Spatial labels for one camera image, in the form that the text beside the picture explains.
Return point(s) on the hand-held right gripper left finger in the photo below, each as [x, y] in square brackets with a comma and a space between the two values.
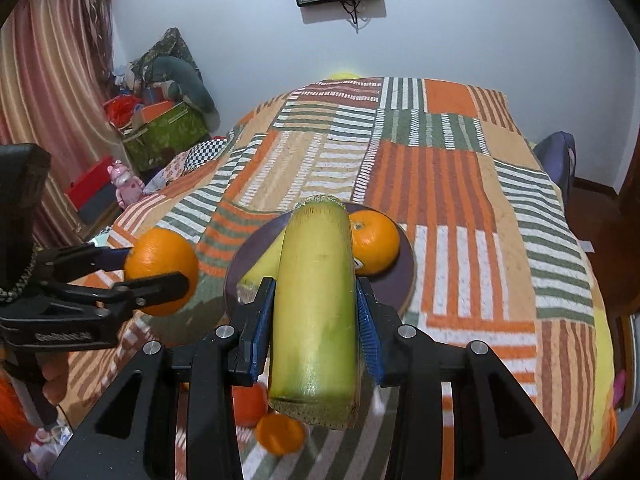
[261, 327]

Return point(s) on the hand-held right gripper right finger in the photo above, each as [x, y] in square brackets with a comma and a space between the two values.
[368, 340]

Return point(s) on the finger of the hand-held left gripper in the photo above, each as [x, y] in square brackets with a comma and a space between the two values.
[150, 287]
[85, 260]

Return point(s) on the large orange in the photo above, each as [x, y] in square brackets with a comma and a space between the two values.
[162, 255]

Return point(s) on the dark purple round plate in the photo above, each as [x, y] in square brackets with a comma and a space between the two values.
[405, 265]

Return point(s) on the person's left hand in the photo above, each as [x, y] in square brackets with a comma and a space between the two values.
[54, 377]

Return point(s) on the yellow banana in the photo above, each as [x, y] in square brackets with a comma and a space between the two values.
[262, 267]

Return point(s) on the red flat box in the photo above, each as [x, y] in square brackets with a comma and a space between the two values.
[90, 187]

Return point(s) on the red-orange round fruit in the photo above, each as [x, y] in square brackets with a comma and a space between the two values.
[250, 402]

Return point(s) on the pink toy figure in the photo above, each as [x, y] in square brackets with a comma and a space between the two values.
[125, 185]

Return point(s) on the orange with stem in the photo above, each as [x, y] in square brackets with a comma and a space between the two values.
[377, 245]

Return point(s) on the small tangerine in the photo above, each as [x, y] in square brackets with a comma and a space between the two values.
[280, 434]

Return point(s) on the striped pink curtain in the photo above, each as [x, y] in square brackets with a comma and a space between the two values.
[55, 75]

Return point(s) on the red plastic bag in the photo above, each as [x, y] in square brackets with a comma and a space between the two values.
[120, 110]

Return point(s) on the black-white checkered cloth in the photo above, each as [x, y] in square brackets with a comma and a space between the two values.
[210, 150]

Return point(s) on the green fabric storage box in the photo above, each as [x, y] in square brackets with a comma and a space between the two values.
[167, 132]

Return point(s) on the orange cloth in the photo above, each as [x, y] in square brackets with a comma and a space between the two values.
[12, 400]

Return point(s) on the striped patchwork blanket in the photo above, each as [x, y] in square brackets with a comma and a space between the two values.
[450, 185]

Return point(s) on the dark green plush pillow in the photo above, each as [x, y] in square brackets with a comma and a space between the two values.
[187, 82]

